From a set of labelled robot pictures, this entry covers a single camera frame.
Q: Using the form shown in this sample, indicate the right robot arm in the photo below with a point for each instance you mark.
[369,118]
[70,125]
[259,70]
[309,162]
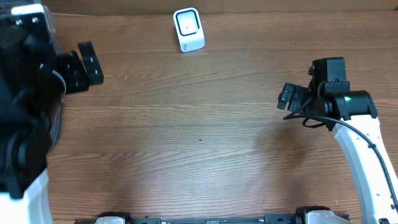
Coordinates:
[352,117]

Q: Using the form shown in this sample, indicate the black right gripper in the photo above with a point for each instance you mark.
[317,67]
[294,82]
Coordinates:
[298,95]

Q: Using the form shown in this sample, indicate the grey plastic mesh basket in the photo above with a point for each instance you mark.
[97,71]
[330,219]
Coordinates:
[57,106]

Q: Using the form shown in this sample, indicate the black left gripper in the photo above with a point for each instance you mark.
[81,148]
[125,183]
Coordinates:
[73,71]

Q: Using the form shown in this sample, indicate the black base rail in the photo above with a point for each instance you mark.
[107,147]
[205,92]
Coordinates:
[127,218]

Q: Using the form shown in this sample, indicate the white barcode scanner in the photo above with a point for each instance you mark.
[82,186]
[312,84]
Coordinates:
[189,29]

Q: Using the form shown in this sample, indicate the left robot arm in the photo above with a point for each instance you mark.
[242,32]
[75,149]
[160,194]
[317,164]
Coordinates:
[36,76]

